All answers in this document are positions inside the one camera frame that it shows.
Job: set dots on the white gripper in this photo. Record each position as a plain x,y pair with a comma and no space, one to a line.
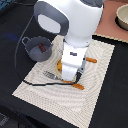
71,61

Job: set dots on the brown toy sausage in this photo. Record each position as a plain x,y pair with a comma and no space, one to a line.
42,48

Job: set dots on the grey pot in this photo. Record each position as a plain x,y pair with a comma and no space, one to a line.
33,50

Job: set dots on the orange toy bread loaf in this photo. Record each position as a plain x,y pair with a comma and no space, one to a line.
59,67

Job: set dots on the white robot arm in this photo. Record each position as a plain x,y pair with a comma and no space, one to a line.
76,21

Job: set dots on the pink tray mat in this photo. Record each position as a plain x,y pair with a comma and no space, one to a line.
107,26

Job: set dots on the white woven placemat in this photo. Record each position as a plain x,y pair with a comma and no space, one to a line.
66,102

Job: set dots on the cream bowl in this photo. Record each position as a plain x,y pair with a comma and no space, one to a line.
122,15

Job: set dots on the wooden handled knife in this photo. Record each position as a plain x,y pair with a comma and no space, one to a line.
91,60

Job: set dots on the wooden handled fork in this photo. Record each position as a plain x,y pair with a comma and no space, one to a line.
74,84

